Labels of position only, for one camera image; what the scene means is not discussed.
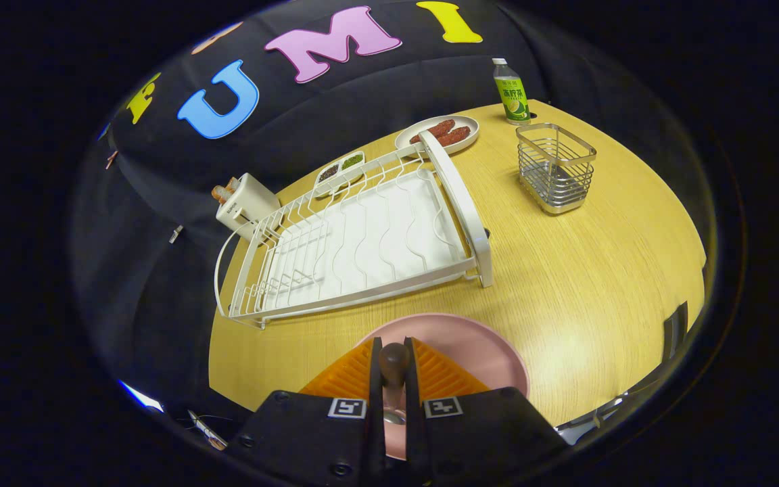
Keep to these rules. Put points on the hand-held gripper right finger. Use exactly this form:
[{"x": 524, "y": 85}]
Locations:
[{"x": 413, "y": 433}]

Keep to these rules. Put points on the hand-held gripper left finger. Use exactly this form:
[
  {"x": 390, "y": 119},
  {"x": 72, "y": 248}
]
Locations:
[{"x": 376, "y": 419}]

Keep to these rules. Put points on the pink plate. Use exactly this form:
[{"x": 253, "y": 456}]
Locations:
[{"x": 477, "y": 352}]

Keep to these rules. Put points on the white divided condiment dish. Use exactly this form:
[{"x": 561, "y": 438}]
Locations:
[{"x": 339, "y": 177}]

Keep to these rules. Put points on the beige sausage plate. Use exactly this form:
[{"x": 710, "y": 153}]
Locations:
[{"x": 406, "y": 138}]

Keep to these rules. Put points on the lit monitor screen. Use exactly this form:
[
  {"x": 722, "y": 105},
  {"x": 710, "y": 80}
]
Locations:
[{"x": 143, "y": 399}]

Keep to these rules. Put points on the white toaster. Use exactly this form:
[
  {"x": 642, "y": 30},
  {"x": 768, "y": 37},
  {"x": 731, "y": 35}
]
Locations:
[{"x": 254, "y": 203}]

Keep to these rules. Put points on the toasted bread slice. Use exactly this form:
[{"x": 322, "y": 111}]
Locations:
[
  {"x": 232, "y": 184},
  {"x": 219, "y": 195}
]

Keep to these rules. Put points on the silver metal clip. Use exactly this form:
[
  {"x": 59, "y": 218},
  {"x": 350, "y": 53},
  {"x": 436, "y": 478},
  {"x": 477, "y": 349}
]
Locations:
[{"x": 175, "y": 233}]

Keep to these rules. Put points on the brown sausage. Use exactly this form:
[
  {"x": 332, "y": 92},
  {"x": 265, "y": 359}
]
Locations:
[
  {"x": 433, "y": 130},
  {"x": 454, "y": 136}
]

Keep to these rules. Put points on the green drink bottle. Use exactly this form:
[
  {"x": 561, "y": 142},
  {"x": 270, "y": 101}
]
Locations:
[{"x": 512, "y": 95}]

